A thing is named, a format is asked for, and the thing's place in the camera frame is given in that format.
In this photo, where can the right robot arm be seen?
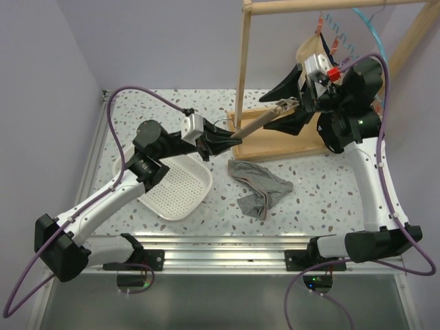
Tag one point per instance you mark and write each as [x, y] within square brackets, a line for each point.
[348, 124]

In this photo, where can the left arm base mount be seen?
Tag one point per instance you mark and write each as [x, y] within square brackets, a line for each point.
[140, 274]

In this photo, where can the blue plastic clip hanger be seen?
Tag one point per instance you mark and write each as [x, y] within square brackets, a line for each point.
[342, 37]

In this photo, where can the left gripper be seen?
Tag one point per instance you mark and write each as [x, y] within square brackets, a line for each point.
[217, 139]

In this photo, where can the black underwear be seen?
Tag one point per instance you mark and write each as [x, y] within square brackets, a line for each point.
[331, 128]

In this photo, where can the wooden clothes rack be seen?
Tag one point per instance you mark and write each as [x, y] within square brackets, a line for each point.
[264, 145]

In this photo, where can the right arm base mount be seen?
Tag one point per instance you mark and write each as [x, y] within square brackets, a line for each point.
[300, 260]

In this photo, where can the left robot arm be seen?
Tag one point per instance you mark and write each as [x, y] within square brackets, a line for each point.
[62, 242]

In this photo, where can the grey striped underwear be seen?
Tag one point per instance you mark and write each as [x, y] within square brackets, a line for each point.
[267, 188]

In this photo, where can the white perforated plastic basket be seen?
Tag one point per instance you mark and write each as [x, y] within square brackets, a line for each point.
[184, 187]

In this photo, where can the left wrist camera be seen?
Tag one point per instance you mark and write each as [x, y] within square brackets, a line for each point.
[192, 128]

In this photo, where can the aluminium rail frame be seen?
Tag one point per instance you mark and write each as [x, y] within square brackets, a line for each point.
[213, 253]

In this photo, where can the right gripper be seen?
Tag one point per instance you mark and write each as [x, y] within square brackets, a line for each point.
[291, 123]

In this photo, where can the beige underwear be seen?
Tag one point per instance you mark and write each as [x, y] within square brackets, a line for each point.
[315, 44]

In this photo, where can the wooden clip hanger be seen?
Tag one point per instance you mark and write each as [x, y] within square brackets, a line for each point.
[260, 119]

